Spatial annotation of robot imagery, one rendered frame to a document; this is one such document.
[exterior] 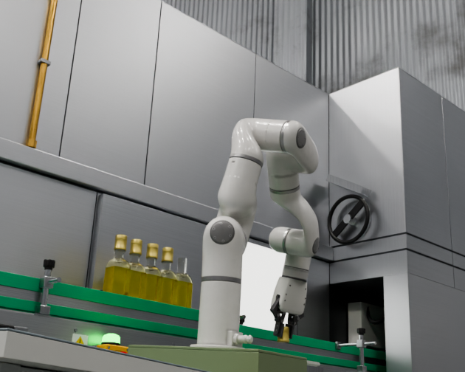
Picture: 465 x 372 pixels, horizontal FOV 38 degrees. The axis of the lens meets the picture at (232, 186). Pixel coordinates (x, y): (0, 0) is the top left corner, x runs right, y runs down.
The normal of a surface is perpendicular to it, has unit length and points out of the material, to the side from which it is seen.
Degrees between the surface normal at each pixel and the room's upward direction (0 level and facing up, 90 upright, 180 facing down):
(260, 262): 90
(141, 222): 90
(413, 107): 90
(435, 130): 90
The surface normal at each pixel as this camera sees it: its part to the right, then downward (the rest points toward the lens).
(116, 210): 0.69, -0.22
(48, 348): 0.91, -0.10
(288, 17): -0.40, -0.33
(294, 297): 0.62, 0.07
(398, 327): -0.72, -0.26
